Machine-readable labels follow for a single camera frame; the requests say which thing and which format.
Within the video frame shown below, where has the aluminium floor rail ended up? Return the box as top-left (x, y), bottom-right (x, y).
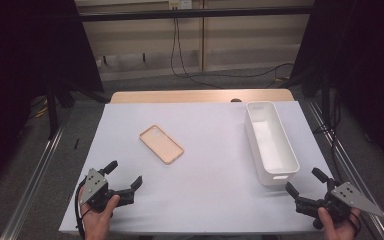
top-left (0, 124), bottom-right (66, 240)
top-left (307, 99), bottom-right (384, 240)

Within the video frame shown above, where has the black horizontal bar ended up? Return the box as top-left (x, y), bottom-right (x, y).
top-left (78, 5), bottom-right (314, 23)

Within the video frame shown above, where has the yellow floor cable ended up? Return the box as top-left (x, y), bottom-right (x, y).
top-left (33, 105), bottom-right (48, 119)

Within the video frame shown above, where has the black floor cable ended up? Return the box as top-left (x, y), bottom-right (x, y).
top-left (193, 61), bottom-right (296, 81)

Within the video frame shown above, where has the person's left hand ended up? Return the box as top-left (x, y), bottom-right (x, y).
top-left (78, 187), bottom-right (121, 240)

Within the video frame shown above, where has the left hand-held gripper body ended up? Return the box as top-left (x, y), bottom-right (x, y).
top-left (79, 168), bottom-right (136, 213)

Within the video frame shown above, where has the white plastic storage bin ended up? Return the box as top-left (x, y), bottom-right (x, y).
top-left (244, 101), bottom-right (301, 187)

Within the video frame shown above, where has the black hanging cable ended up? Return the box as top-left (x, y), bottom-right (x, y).
top-left (169, 17), bottom-right (226, 90)

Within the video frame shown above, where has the white wall outlet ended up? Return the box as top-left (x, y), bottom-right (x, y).
top-left (168, 0), bottom-right (193, 11)

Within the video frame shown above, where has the wooden table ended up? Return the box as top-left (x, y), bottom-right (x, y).
top-left (109, 88), bottom-right (295, 104)

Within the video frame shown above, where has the black curtain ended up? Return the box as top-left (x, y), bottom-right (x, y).
top-left (0, 0), bottom-right (105, 194)
top-left (289, 0), bottom-right (384, 176)

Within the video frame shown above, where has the beige phone case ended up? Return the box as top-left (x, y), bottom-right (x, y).
top-left (139, 124), bottom-right (185, 165)

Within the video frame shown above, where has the person's right hand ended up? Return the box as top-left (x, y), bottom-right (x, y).
top-left (317, 206), bottom-right (362, 240)

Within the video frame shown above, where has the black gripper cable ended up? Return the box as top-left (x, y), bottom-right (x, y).
top-left (74, 176), bottom-right (87, 240)

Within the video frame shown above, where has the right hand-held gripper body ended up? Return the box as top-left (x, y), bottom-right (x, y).
top-left (295, 181), bottom-right (384, 222)

